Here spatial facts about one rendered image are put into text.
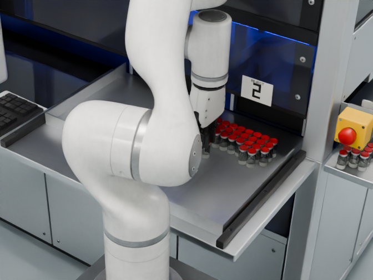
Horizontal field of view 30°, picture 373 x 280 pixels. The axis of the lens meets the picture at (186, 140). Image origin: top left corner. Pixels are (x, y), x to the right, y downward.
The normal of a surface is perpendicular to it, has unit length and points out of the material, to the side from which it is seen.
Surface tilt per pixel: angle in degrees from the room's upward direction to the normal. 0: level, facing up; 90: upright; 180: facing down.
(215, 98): 91
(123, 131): 38
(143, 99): 0
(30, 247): 0
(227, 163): 0
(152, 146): 55
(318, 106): 90
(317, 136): 90
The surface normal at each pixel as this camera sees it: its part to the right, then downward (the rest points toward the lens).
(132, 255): -0.09, 0.56
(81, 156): -0.35, 0.45
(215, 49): 0.17, 0.56
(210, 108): 0.77, 0.38
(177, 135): 0.23, -0.05
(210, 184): 0.03, -0.82
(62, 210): -0.55, 0.46
